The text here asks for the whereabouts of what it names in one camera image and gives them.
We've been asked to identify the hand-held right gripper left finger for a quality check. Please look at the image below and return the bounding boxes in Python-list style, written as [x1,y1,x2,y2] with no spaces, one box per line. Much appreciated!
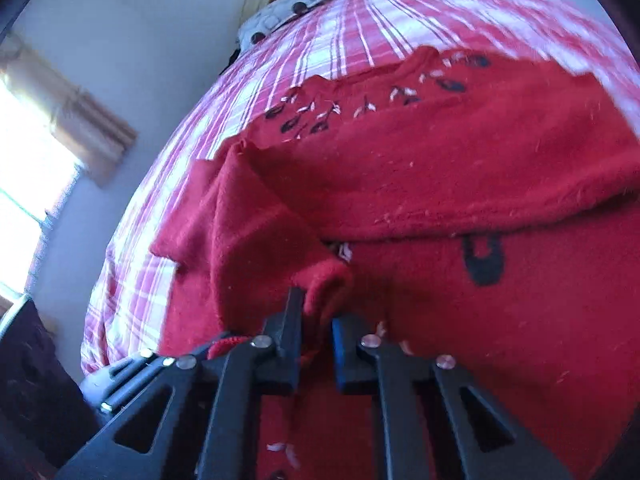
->
[54,287,307,480]

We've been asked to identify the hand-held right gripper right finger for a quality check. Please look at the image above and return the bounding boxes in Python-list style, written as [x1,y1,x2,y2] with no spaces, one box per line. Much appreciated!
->
[331,315,576,480]

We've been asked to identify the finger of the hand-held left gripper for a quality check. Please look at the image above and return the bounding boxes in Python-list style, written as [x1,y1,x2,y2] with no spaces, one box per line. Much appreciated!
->
[107,349,153,376]
[100,356,177,413]

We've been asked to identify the red knit sweater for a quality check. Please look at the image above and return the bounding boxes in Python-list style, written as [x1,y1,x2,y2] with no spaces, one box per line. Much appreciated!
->
[150,46,640,480]

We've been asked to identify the bright window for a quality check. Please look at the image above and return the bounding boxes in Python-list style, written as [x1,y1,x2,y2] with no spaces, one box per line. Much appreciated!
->
[0,75,81,303]

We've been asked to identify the beige curtain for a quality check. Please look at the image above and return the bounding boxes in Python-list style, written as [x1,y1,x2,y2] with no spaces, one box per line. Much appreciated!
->
[0,35,138,188]

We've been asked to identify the red white plaid bedsheet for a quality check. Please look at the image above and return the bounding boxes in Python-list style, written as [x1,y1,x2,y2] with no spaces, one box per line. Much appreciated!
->
[80,0,640,376]

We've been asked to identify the grey patterned pillow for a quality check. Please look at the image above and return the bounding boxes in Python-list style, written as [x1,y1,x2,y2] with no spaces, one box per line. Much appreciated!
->
[237,0,337,52]

